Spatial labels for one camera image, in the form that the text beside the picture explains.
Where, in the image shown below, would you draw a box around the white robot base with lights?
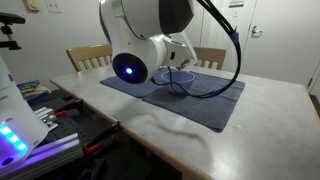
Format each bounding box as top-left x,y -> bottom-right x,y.
0,54 -> 51,175

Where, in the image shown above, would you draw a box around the blue plastic bowl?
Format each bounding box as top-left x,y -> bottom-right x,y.
160,70 -> 196,95

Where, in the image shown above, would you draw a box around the dark blue cloth mat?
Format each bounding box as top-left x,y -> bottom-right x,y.
142,67 -> 247,133
100,67 -> 165,99

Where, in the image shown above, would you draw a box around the light wooden slatted chair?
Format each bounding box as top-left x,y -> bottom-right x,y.
193,46 -> 228,71
65,44 -> 114,73

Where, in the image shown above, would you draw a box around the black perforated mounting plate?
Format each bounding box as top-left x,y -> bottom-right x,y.
28,96 -> 121,158

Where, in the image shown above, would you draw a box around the silver metal blocks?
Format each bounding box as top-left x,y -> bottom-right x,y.
33,105 -> 58,132

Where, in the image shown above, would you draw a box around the beige folded towel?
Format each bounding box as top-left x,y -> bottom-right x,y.
20,84 -> 52,101

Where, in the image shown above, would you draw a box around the blue folded towel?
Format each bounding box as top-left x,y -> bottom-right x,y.
16,78 -> 41,89

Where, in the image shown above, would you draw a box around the orange handled black bar clamp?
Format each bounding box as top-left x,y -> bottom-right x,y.
82,120 -> 122,155
53,98 -> 84,118

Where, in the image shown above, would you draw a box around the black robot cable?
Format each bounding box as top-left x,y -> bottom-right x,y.
151,0 -> 243,100

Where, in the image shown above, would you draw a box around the silver lever door handle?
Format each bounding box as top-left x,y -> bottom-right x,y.
250,25 -> 264,38

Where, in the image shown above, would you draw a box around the white wall sign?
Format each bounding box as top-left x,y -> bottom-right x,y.
228,0 -> 245,8

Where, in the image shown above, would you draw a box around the aluminium extrusion rail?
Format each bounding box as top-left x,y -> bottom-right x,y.
0,132 -> 85,180

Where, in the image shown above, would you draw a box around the white door with lever handle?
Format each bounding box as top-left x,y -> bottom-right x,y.
238,0 -> 320,86

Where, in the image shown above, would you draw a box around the beige wall thermostat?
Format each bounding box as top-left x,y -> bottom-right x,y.
23,0 -> 42,13

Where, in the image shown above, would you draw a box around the black camera on stand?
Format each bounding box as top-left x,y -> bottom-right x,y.
0,12 -> 27,51

